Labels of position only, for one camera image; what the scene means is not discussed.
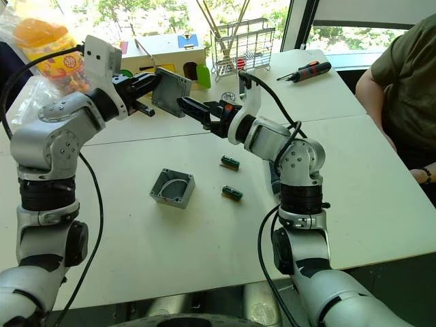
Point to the candy jar with yellow lid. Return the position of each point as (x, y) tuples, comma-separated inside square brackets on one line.
[(56, 54)]

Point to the grey box lid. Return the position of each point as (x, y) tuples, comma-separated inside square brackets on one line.
[(170, 92)]

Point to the grey open-top box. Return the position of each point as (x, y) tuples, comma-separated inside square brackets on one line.
[(172, 189)]

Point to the green screw holder strip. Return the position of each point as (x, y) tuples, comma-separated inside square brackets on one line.
[(232, 193), (230, 163)]

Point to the black red electric screwdriver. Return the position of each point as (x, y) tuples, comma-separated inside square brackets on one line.
[(308, 71)]

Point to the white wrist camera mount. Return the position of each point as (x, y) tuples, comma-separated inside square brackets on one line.
[(99, 58), (250, 102)]

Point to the black window frame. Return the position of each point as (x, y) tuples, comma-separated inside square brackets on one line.
[(299, 24)]

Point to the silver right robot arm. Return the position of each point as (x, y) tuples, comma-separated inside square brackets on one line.
[(299, 160)]

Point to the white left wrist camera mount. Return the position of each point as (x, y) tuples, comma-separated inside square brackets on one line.
[(99, 58)]

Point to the person's green shirt torso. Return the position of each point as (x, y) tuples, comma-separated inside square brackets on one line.
[(412, 78)]

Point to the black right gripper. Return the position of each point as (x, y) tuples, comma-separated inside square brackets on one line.
[(221, 119)]

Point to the green arch-shaped flap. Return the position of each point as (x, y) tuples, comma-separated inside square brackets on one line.
[(203, 76)]

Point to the wooden activity box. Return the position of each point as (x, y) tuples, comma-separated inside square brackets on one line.
[(163, 51)]

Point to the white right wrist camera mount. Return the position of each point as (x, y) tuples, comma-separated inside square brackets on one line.
[(250, 102)]

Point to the wooden stick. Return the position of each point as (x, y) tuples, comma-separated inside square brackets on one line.
[(213, 27), (215, 20), (238, 20)]

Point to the small red object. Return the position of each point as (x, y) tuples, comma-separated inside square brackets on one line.
[(240, 63)]

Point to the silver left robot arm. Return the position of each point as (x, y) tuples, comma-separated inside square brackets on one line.
[(44, 143)]

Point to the person's left hand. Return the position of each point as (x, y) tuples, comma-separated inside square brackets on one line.
[(417, 174)]

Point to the clear plastic bag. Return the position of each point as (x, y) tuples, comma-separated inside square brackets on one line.
[(10, 20)]

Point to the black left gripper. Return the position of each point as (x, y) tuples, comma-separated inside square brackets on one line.
[(123, 89)]

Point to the small round glass dish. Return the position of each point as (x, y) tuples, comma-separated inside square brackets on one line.
[(229, 96)]

